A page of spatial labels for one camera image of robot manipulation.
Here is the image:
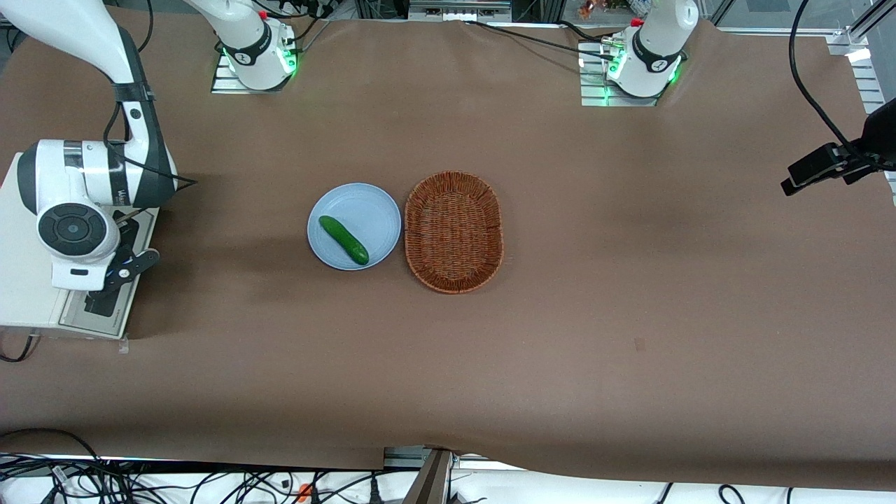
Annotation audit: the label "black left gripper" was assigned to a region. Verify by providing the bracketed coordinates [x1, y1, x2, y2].
[780, 98, 896, 197]

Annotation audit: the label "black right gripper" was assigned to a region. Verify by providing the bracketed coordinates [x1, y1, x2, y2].
[104, 238, 161, 292]

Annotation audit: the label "oven door with dark window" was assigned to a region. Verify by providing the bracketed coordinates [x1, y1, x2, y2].
[59, 209, 158, 341]

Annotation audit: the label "white toaster oven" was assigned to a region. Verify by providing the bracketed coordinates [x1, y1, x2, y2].
[0, 153, 159, 342]

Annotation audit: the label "green cucumber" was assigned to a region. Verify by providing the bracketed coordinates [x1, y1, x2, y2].
[318, 215, 370, 266]

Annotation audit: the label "light blue round plate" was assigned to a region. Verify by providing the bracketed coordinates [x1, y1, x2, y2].
[307, 183, 403, 272]

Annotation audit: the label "brown table cover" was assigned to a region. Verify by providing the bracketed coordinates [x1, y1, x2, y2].
[0, 7, 896, 491]

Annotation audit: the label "brown oval wicker basket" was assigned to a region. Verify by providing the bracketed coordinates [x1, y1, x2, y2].
[404, 171, 505, 295]

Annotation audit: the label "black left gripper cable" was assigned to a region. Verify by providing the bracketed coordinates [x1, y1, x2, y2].
[788, 0, 872, 153]

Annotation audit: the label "black oven power cable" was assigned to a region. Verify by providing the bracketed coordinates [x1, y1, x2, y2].
[0, 333, 40, 363]

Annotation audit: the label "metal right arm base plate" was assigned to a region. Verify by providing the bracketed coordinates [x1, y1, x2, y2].
[211, 50, 296, 95]

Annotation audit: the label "tangled black floor cables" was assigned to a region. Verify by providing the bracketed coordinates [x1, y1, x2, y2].
[0, 428, 421, 504]

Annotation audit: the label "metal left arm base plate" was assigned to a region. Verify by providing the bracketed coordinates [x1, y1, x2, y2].
[579, 41, 685, 108]

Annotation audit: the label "black left arm base cable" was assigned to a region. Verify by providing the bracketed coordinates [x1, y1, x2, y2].
[462, 20, 620, 62]

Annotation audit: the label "grey metal camera post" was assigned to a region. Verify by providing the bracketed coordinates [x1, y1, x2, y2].
[408, 448, 457, 504]

